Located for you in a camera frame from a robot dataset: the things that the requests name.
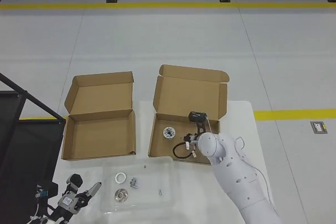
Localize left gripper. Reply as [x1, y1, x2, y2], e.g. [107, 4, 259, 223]
[49, 173, 102, 224]

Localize round flanged metal bush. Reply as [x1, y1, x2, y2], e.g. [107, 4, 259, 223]
[114, 188, 129, 203]

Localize cardboard box with plain lid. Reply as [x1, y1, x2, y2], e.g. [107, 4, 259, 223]
[60, 71, 137, 161]

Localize deep clear plastic tray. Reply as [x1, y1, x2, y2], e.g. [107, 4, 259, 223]
[100, 156, 176, 214]

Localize dark mesh fence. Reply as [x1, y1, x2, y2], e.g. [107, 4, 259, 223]
[0, 64, 67, 224]

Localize round metal gear hub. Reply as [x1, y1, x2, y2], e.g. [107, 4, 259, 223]
[162, 126, 176, 140]

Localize cardboard box with notched lid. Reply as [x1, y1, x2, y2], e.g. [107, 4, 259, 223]
[147, 64, 231, 165]

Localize grey floor outlet plate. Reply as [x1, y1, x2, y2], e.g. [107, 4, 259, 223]
[310, 120, 328, 134]

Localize white plastic ring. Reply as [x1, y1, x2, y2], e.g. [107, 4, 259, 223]
[114, 172, 127, 185]

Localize black cable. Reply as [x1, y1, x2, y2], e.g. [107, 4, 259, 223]
[172, 133, 198, 160]

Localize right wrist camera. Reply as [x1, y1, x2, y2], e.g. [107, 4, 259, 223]
[188, 111, 209, 137]

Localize thin white cable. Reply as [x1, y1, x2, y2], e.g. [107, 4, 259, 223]
[234, 136, 271, 202]

